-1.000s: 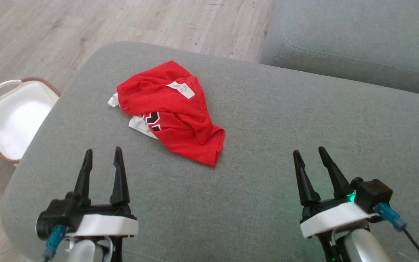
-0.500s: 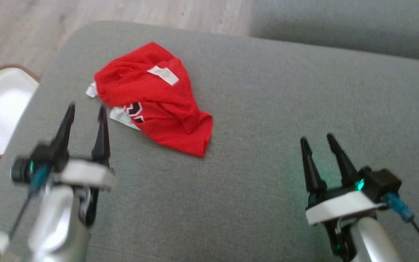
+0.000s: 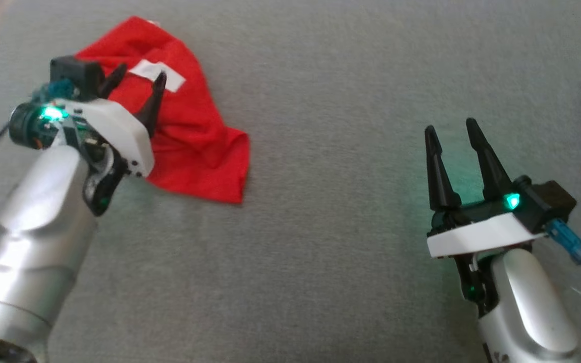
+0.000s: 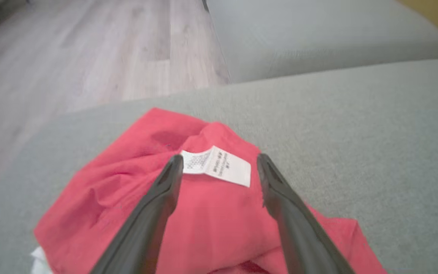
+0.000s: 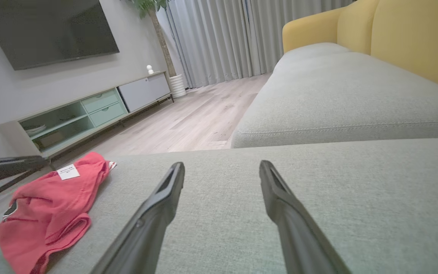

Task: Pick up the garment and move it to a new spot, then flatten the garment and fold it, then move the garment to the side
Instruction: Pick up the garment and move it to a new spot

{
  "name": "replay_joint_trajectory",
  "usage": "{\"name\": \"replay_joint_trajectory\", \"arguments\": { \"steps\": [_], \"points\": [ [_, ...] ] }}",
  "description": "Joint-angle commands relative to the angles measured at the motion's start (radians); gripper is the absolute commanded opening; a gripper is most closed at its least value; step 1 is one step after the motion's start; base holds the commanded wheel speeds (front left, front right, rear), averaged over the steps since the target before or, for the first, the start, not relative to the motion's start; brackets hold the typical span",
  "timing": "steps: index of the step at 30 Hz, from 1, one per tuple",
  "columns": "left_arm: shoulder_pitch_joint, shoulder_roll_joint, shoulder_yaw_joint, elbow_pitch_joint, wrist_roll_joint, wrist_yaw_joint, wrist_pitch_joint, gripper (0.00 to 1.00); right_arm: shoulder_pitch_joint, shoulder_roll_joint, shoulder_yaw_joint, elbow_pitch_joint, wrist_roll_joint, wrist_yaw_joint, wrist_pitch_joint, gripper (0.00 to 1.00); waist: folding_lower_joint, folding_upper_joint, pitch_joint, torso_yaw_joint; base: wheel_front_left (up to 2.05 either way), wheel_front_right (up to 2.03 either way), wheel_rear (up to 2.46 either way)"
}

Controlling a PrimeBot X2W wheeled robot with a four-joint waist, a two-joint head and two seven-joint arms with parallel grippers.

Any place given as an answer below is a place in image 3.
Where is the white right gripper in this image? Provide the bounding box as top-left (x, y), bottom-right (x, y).
top-left (424, 118), bottom-right (548, 318)

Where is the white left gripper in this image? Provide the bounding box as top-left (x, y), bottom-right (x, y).
top-left (8, 63), bottom-right (167, 217)

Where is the red basketball jersey number 23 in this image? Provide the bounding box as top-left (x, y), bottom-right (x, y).
top-left (75, 16), bottom-right (250, 205)

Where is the grey fabric sofa seat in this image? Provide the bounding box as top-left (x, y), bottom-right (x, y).
top-left (0, 0), bottom-right (581, 363)

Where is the left blue-plug black cable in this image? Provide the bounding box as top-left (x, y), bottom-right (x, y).
top-left (0, 81), bottom-right (77, 152)

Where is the blue-plug black cable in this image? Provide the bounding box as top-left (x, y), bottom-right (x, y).
top-left (545, 218), bottom-right (581, 353)
top-left (0, 81), bottom-right (77, 152)

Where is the right blue-plug black cable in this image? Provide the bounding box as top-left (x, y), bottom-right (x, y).
top-left (545, 218), bottom-right (581, 353)

